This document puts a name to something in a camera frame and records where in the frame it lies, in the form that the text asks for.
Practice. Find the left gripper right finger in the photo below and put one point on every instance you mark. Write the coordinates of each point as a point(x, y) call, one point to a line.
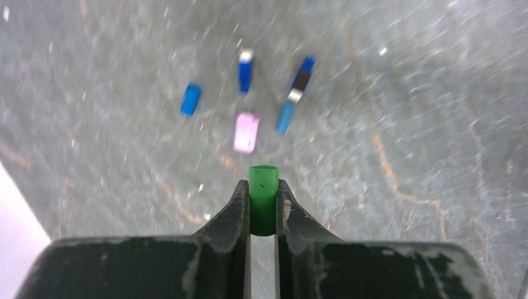
point(312, 262)

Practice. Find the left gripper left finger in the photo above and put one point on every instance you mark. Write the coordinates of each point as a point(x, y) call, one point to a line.
point(213, 262)

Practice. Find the green marker cap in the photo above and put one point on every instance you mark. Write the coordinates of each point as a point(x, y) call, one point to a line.
point(263, 187)

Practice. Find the pink highlighter cap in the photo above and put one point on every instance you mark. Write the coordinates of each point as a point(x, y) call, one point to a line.
point(245, 134)

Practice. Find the dark blue marker cap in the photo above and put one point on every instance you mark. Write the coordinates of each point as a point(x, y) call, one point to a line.
point(301, 80)

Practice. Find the blue cap with clip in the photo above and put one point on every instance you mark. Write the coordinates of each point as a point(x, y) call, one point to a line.
point(245, 69)

